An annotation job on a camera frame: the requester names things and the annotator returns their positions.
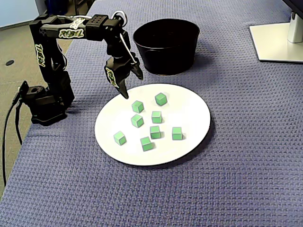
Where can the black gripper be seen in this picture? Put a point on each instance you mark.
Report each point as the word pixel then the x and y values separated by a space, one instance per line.
pixel 117 71

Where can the green cube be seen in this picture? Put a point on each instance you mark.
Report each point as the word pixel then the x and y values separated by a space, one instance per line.
pixel 119 138
pixel 137 120
pixel 137 107
pixel 156 117
pixel 177 133
pixel 155 132
pixel 146 144
pixel 161 99

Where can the black robot arm with stickers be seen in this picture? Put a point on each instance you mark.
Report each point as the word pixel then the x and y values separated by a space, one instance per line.
pixel 61 85

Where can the white round plate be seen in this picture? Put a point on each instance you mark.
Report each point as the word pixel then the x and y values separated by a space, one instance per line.
pixel 187 113

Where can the black round bowl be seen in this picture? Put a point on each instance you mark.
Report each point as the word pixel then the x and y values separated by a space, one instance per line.
pixel 165 59

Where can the dark chair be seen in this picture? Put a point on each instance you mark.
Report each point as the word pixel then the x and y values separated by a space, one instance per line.
pixel 79 11

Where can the blue bin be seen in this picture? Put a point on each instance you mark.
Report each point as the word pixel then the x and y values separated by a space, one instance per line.
pixel 56 7

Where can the black controller board holder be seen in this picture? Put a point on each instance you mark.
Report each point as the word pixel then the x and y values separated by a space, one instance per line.
pixel 23 88

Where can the black floor socket cover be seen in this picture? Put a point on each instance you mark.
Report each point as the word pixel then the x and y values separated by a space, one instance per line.
pixel 10 63

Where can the blue textured table cloth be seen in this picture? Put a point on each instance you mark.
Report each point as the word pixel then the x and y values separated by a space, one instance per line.
pixel 236 165

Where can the white monitor stand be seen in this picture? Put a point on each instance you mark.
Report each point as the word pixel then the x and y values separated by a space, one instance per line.
pixel 272 40

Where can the black monitor screen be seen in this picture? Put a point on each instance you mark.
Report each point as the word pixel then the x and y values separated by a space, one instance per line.
pixel 297 4

